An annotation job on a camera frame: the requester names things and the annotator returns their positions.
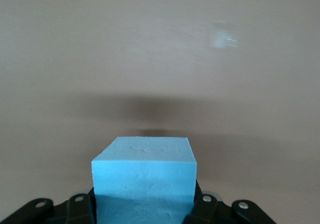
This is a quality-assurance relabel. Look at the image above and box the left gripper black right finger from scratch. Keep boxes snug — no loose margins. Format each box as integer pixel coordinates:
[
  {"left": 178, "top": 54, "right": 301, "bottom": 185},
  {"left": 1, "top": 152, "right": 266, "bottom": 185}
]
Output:
[{"left": 183, "top": 181, "right": 276, "bottom": 224}]

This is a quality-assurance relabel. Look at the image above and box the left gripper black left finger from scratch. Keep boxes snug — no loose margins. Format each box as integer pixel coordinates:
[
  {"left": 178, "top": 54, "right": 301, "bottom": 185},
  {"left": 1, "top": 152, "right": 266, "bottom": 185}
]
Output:
[{"left": 0, "top": 187, "right": 97, "bottom": 224}]

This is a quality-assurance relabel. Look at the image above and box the light blue foam block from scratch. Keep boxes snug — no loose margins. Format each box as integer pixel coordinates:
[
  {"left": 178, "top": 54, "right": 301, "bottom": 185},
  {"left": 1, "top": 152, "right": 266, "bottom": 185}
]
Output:
[{"left": 91, "top": 136, "right": 198, "bottom": 224}]

